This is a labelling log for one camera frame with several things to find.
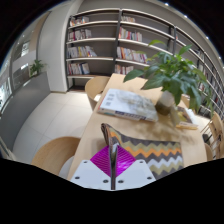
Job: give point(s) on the dark bookshelf unit with books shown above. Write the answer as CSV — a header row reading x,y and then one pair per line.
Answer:
x,y
83,51

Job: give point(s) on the yellow-green book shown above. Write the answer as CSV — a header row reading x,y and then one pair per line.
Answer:
x,y
185,118

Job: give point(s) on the wooden slatted rack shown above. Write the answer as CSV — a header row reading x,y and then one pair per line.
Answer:
x,y
217,130

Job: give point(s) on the large white book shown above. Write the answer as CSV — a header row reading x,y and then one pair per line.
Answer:
x,y
128,103

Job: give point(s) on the round wooden chair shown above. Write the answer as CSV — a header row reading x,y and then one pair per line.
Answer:
x,y
208,152
55,153
95,88

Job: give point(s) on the small green ledge plant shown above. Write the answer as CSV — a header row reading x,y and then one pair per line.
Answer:
x,y
36,66

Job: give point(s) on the green potted plant, white vase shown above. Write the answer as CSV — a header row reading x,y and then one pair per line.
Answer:
x,y
170,76

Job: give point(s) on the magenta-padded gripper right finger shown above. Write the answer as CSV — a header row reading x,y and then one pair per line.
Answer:
x,y
138,173

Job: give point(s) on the zigzag striped brown towel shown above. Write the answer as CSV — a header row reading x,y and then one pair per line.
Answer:
x,y
156,153

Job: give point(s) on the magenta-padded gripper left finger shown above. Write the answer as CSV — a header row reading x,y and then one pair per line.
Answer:
x,y
88,173

